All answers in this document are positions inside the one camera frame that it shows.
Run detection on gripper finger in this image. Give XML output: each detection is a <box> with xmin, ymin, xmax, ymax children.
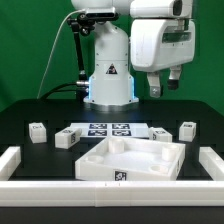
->
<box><xmin>147</xmin><ymin>72</ymin><xmax>162</xmax><ymax>98</ymax></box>
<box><xmin>167</xmin><ymin>65</ymin><xmax>182</xmax><ymax>90</ymax></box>

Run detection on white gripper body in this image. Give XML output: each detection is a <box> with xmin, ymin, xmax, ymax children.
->
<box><xmin>130</xmin><ymin>19</ymin><xmax>195</xmax><ymax>72</ymax></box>

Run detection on white square table top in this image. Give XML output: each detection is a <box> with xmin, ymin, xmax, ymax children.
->
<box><xmin>75</xmin><ymin>137</ymin><xmax>185</xmax><ymax>181</ymax></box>

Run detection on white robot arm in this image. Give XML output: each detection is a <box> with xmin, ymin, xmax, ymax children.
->
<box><xmin>71</xmin><ymin>0</ymin><xmax>195</xmax><ymax>111</ymax></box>

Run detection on white fiducial marker sheet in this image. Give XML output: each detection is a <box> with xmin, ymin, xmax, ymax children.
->
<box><xmin>71</xmin><ymin>123</ymin><xmax>149</xmax><ymax>138</ymax></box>

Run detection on white u-shaped fence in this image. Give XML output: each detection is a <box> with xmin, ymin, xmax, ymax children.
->
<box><xmin>0</xmin><ymin>146</ymin><xmax>224</xmax><ymax>207</ymax></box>

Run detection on black camera on mount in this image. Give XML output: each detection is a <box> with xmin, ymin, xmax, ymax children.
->
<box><xmin>85</xmin><ymin>7</ymin><xmax>118</xmax><ymax>21</ymax></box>

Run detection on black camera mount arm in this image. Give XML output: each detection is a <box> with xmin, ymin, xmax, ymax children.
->
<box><xmin>67</xmin><ymin>13</ymin><xmax>95</xmax><ymax>81</ymax></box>

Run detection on white camera cable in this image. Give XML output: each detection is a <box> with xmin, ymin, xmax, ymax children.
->
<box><xmin>36</xmin><ymin>9</ymin><xmax>87</xmax><ymax>100</ymax></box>

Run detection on black base cables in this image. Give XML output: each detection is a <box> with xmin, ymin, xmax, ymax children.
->
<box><xmin>40</xmin><ymin>79</ymin><xmax>90</xmax><ymax>100</ymax></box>

